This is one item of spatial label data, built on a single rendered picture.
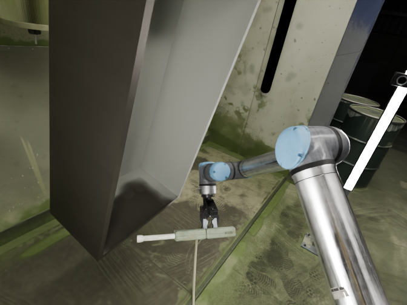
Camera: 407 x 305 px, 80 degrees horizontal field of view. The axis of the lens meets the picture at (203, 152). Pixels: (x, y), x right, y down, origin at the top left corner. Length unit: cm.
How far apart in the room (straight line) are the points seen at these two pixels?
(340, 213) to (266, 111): 225
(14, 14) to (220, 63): 118
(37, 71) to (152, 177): 114
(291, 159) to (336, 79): 201
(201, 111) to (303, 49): 163
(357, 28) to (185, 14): 170
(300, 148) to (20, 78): 188
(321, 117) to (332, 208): 209
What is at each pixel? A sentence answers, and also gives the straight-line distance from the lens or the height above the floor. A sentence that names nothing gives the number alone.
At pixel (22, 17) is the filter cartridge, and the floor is 131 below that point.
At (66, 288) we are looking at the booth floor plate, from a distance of 172.
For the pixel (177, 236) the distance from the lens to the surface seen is 124.
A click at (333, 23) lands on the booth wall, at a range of 266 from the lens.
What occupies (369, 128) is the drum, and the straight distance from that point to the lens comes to 317.
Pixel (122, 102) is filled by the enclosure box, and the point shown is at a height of 123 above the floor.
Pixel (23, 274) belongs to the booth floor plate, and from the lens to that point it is 185.
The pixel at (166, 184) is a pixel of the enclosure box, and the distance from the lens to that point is 160.
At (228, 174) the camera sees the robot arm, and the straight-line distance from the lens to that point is 117.
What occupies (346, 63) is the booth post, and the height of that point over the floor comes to 134.
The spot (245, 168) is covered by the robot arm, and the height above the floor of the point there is 89.
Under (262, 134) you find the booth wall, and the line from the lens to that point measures 290.
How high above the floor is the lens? 145
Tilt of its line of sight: 28 degrees down
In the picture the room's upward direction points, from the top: 11 degrees clockwise
